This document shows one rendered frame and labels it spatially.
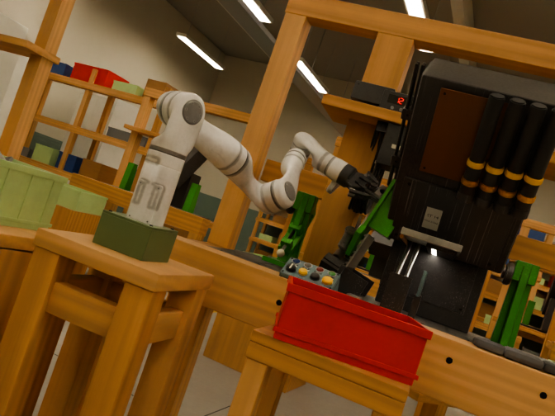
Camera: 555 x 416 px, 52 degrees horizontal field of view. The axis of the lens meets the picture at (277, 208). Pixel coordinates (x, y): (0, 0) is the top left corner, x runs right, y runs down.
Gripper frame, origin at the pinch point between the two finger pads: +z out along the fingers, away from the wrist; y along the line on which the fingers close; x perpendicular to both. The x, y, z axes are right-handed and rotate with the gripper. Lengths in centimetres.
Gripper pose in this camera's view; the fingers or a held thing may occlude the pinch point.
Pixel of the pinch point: (378, 196)
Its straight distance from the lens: 186.4
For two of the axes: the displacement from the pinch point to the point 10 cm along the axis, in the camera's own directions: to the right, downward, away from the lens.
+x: -1.8, 6.7, 7.2
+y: 5.8, -5.2, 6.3
